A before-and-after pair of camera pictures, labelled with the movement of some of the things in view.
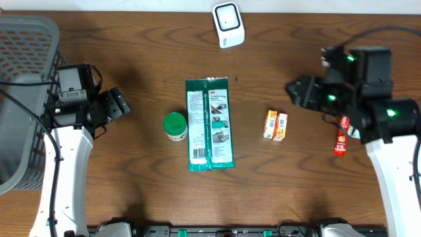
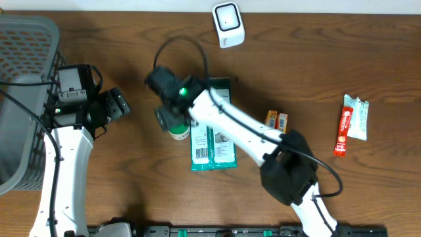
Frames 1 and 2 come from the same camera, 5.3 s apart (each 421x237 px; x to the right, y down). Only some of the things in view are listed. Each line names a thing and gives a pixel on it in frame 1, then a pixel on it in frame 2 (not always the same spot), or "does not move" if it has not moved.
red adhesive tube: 340,148 does not move
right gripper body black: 334,99 to 166,114
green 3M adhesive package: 210,133 does not move
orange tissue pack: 280,127 does not move
